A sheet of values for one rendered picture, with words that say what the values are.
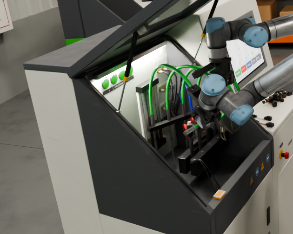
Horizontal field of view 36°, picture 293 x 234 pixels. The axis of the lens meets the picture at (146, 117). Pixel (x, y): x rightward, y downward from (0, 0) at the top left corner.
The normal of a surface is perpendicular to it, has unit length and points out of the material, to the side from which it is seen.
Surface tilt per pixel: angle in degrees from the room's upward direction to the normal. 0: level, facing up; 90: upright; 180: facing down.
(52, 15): 90
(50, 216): 0
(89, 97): 90
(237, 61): 76
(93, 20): 90
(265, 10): 90
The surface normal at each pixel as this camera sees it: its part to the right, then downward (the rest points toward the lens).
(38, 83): -0.55, 0.39
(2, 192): -0.13, -0.91
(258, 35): 0.16, 0.36
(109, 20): -0.31, 0.40
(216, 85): 0.00, -0.38
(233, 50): 0.77, -0.11
